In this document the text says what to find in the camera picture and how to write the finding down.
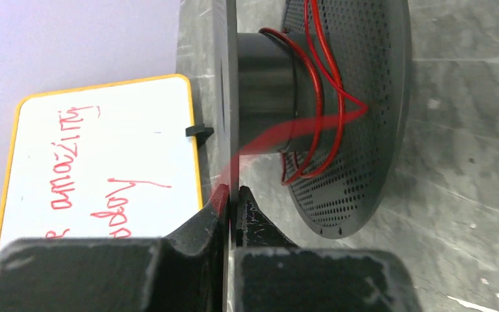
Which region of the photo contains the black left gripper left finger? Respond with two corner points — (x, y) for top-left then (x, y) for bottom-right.
(0, 185), (229, 311)

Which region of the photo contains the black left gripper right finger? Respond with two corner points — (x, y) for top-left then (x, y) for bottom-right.
(233, 187), (422, 311)

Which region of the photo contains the black perforated cable spool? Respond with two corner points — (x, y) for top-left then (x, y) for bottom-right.
(212, 1), (413, 239)

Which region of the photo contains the yellow framed whiteboard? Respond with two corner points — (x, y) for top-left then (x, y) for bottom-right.
(0, 74), (203, 251)

